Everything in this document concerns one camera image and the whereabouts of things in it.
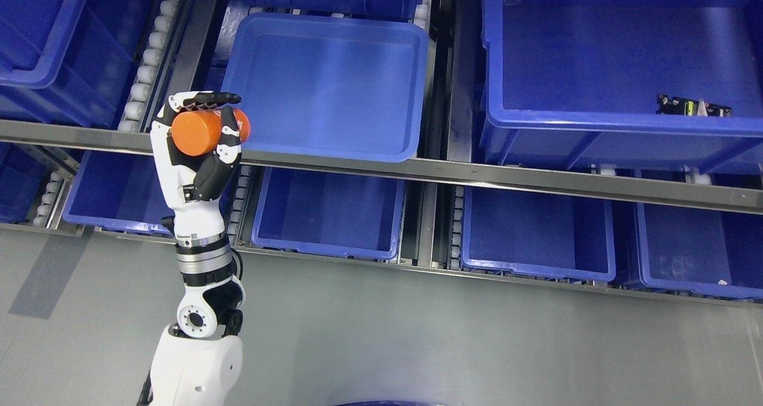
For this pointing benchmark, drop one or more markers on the shallow blue tray bin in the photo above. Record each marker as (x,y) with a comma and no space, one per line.
(330,87)

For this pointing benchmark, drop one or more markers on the blue bin upper left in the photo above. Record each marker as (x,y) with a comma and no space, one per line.
(69,62)

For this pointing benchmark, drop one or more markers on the blue bin lower left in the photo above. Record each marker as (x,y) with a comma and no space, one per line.
(117,192)

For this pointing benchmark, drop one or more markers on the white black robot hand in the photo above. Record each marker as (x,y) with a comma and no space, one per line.
(192,185)

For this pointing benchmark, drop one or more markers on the blue bin far left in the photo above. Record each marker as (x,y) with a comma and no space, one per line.
(22,170)

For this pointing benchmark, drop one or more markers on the blue bin lower middle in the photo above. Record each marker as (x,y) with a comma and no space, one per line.
(328,214)

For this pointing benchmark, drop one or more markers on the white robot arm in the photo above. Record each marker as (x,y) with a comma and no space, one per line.
(199,357)

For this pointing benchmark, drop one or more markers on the large blue bin right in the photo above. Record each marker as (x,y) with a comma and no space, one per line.
(574,83)

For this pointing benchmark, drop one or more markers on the metal shelf rail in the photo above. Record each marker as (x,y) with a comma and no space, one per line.
(592,186)

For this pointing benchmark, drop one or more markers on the white roller track left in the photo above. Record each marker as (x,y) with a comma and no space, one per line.
(137,108)

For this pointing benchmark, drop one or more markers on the orange cylindrical capacitor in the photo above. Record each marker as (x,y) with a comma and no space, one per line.
(196,133)

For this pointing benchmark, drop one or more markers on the blue bin lower centre right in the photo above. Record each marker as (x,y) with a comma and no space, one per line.
(538,235)

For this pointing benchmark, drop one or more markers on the small black electronic part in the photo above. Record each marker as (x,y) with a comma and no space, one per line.
(688,107)

